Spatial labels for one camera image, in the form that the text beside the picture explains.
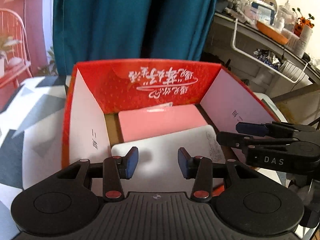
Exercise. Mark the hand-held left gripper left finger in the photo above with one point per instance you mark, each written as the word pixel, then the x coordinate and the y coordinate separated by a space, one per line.
pixel 132 163

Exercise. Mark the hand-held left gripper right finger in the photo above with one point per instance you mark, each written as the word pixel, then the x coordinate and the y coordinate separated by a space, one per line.
pixel 183 163

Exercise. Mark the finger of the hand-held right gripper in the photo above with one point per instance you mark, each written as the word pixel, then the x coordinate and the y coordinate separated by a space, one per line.
pixel 232 138
pixel 251 128

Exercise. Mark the white power bank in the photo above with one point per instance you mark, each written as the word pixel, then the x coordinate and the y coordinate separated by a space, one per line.
pixel 160 152

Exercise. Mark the pink power bank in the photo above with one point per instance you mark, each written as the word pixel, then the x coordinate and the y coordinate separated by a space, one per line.
pixel 160 122

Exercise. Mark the red strawberry cardboard box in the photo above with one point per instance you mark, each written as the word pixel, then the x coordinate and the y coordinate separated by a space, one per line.
pixel 160 87

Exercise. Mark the shiny snack wrappers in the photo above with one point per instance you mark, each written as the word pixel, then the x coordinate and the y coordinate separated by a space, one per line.
pixel 266 57

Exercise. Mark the dark vanity desk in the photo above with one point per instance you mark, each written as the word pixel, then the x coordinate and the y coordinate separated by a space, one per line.
pixel 225 37

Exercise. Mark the orange bowl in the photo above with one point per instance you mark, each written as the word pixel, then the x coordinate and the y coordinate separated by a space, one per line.
pixel 271 33

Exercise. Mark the cotton swab box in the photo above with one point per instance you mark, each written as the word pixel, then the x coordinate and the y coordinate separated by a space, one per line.
pixel 291 38

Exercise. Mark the tall white bottle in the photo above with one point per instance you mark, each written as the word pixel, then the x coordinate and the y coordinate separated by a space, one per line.
pixel 305 38

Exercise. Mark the orange artificial flowers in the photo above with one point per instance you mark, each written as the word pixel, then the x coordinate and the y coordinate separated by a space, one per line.
pixel 303 23

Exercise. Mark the blue tissue packet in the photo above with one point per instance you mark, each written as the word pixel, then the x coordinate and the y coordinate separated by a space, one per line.
pixel 262 8

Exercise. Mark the clear acrylic organizer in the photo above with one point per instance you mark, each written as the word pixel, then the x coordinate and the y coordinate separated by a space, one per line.
pixel 287 13

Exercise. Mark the teal curtain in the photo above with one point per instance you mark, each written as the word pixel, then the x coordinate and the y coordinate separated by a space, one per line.
pixel 125 20

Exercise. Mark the printed wall backdrop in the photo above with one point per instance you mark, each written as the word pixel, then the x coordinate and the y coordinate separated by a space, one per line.
pixel 22 42

